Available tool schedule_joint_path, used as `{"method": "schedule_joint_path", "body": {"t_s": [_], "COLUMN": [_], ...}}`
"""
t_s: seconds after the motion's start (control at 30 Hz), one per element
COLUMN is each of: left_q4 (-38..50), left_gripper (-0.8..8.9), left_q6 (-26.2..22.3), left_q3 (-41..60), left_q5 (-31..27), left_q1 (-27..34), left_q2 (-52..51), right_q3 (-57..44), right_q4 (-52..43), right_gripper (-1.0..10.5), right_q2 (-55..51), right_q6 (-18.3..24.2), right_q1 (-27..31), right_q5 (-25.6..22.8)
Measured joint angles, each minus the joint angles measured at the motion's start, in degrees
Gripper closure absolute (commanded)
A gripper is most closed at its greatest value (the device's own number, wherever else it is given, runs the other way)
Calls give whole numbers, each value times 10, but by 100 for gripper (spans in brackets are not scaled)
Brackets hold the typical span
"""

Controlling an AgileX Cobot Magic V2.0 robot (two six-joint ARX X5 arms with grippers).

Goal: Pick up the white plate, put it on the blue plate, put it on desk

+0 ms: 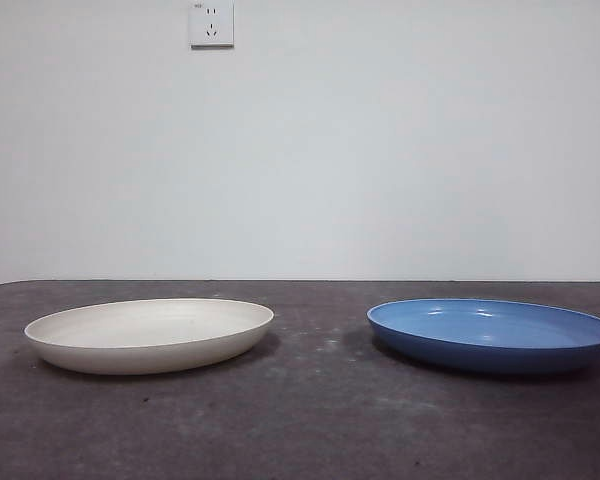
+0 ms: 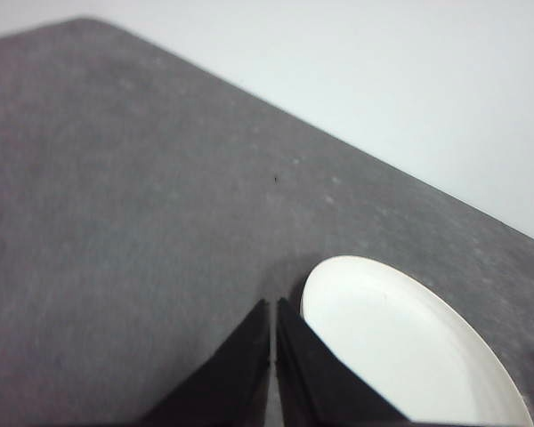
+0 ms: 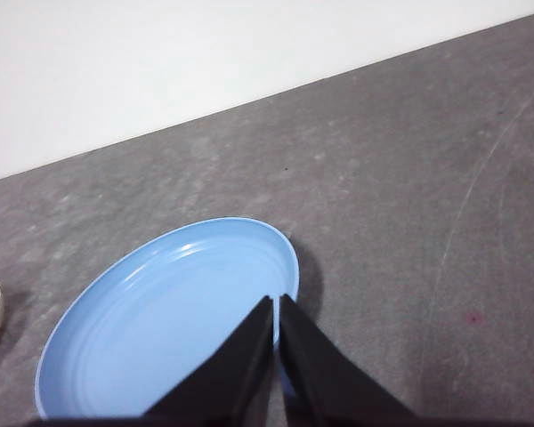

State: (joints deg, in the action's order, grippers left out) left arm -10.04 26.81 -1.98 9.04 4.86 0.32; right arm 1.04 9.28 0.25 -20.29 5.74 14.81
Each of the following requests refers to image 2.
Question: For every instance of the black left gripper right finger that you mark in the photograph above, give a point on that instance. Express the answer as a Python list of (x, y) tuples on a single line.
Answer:
[(320, 382)]

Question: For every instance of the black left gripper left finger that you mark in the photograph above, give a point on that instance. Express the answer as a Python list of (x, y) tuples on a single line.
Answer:
[(231, 382)]

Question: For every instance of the white round plate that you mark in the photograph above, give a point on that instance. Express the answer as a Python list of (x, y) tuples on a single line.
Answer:
[(405, 347)]

